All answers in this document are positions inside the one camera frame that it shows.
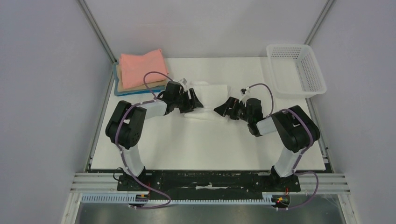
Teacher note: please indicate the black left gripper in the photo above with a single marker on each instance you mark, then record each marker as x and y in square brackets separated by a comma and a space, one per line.
[189, 107]

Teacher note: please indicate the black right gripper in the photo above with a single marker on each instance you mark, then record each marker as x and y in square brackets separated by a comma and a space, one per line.
[233, 107]

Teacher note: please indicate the white t shirt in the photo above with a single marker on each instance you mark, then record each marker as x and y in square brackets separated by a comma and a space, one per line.
[211, 96]

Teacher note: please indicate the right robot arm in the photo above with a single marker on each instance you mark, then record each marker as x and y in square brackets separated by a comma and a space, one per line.
[295, 128]

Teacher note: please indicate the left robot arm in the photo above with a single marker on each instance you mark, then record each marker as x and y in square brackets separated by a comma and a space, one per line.
[126, 122]

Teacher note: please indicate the folded bright blue t shirt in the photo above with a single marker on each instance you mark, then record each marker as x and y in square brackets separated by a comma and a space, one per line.
[118, 94]

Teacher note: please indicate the folded pink t shirt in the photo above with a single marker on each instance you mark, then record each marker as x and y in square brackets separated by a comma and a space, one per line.
[135, 67]

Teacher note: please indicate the white plastic basket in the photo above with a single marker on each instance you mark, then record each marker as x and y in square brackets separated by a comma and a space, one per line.
[294, 71]

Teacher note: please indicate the folded tan t shirt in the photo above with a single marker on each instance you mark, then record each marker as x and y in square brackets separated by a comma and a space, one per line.
[119, 84]

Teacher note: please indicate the folded grey-blue t shirt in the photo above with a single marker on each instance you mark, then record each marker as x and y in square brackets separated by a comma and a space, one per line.
[156, 87]

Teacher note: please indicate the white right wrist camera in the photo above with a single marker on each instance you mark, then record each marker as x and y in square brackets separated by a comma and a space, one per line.
[245, 92]

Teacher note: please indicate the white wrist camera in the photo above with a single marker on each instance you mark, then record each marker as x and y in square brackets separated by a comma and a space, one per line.
[245, 92]
[183, 82]

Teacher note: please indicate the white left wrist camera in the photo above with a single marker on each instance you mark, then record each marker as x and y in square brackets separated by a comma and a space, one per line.
[183, 82]

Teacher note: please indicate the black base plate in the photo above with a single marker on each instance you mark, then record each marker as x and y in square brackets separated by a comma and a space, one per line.
[206, 184]

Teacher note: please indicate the white slotted cable duct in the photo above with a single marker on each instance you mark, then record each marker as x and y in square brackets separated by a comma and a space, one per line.
[139, 199]

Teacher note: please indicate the left aluminium frame post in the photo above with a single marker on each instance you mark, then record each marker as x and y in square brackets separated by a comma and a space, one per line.
[94, 25]

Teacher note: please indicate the aluminium frame post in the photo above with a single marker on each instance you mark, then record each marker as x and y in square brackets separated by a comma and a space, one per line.
[94, 25]
[322, 16]

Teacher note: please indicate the right aluminium frame post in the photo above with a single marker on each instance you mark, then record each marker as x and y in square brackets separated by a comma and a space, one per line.
[322, 16]

